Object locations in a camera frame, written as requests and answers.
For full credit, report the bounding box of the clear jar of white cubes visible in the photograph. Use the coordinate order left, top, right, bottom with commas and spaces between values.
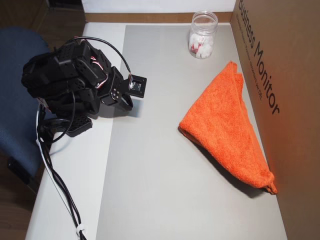
187, 10, 219, 60

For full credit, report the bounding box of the blue office chair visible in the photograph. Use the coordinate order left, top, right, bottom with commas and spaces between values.
0, 26, 56, 195

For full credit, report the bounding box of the black camera cable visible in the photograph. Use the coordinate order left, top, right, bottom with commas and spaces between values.
73, 36, 133, 79

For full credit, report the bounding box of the orange terry towel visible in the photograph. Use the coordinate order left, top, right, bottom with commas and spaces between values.
178, 60, 279, 196

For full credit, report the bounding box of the red white servo wire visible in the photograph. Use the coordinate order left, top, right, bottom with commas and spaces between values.
89, 56, 110, 90

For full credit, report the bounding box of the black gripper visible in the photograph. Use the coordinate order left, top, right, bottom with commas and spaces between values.
100, 66, 134, 112

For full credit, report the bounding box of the brown cardboard monitor box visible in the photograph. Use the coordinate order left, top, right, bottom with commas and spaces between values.
231, 0, 320, 240

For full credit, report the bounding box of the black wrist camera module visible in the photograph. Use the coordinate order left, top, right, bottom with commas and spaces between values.
127, 73, 148, 99

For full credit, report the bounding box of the black gridded robot base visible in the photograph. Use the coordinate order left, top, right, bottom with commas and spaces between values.
65, 115, 94, 138

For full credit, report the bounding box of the white cable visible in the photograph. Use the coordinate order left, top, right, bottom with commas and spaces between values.
35, 107, 81, 230

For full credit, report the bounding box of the grey rectangular mat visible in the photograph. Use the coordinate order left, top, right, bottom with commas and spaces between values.
95, 24, 288, 240

